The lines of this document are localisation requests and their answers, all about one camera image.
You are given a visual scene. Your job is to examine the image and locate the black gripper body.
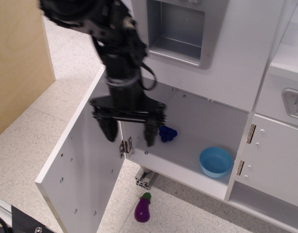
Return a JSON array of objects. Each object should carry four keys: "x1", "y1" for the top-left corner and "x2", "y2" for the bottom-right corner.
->
[{"x1": 89, "y1": 80, "x2": 166, "y2": 124}]

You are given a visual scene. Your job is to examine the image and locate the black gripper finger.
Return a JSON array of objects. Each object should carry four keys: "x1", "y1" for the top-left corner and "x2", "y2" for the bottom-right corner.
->
[
  {"x1": 98, "y1": 118, "x2": 117, "y2": 142},
  {"x1": 145, "y1": 121, "x2": 158, "y2": 147}
]

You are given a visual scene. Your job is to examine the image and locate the white low fridge door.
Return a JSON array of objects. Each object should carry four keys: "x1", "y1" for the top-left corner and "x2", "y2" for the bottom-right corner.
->
[{"x1": 35, "y1": 68, "x2": 124, "y2": 233}]

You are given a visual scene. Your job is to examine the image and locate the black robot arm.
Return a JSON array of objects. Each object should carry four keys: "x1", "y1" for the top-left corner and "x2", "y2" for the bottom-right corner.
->
[{"x1": 39, "y1": 0, "x2": 166, "y2": 146}]

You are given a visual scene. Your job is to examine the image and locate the white toy fridge cabinet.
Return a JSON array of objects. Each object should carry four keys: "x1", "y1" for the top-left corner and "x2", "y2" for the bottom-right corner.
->
[{"x1": 118, "y1": 0, "x2": 297, "y2": 200}]

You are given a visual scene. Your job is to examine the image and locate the blue toy grapes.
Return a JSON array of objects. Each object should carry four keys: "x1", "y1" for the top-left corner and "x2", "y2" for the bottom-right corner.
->
[{"x1": 159, "y1": 125, "x2": 178, "y2": 142}]

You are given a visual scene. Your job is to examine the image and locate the lower metal door hinge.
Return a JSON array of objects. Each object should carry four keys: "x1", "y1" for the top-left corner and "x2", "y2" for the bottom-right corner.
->
[{"x1": 119, "y1": 137, "x2": 134, "y2": 158}]

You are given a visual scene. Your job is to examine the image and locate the aluminium extrusion foot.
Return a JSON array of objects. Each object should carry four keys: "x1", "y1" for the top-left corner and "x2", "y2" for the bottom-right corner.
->
[{"x1": 135, "y1": 167, "x2": 158, "y2": 190}]

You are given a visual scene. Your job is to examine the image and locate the blue plastic bowl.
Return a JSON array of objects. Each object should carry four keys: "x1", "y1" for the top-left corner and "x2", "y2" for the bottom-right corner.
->
[{"x1": 199, "y1": 147, "x2": 233, "y2": 178}]

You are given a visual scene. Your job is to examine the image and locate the purple toy eggplant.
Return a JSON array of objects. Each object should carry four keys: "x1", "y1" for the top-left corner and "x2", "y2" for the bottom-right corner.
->
[{"x1": 134, "y1": 192, "x2": 151, "y2": 223}]

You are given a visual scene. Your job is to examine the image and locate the lower brass cabinet hinge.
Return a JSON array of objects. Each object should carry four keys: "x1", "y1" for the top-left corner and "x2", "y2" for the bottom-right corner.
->
[{"x1": 236, "y1": 160, "x2": 244, "y2": 176}]

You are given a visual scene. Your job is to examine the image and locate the brass cabinet hinge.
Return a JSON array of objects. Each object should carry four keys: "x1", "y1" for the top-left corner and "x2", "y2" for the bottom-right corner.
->
[
  {"x1": 236, "y1": 160, "x2": 244, "y2": 176},
  {"x1": 246, "y1": 124, "x2": 256, "y2": 144}
]

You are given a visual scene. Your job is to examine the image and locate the upper brass cabinet hinge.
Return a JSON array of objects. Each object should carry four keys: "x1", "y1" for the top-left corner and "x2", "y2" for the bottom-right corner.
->
[{"x1": 246, "y1": 124, "x2": 256, "y2": 144}]

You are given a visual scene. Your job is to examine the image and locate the wooden plywood panel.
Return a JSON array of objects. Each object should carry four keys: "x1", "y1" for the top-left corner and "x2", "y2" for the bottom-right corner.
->
[{"x1": 0, "y1": 0, "x2": 55, "y2": 135}]

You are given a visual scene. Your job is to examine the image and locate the white neighbouring cabinet door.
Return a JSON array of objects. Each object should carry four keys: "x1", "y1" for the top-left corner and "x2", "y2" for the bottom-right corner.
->
[{"x1": 236, "y1": 115, "x2": 298, "y2": 207}]

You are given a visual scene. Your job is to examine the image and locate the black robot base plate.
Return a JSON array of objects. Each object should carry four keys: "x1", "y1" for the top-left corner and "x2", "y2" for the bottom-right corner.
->
[{"x1": 11, "y1": 206, "x2": 54, "y2": 233}]

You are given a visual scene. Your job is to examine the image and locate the aluminium frame rail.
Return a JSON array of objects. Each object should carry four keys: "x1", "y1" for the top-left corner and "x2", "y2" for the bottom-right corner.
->
[{"x1": 0, "y1": 198, "x2": 12, "y2": 227}]

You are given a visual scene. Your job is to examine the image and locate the black base cable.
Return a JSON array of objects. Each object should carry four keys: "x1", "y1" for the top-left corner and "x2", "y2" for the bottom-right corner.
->
[{"x1": 0, "y1": 213, "x2": 11, "y2": 233}]

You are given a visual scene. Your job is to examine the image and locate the grey oven handle panel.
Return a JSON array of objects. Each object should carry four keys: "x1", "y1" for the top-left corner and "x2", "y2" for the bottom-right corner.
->
[{"x1": 282, "y1": 88, "x2": 298, "y2": 119}]

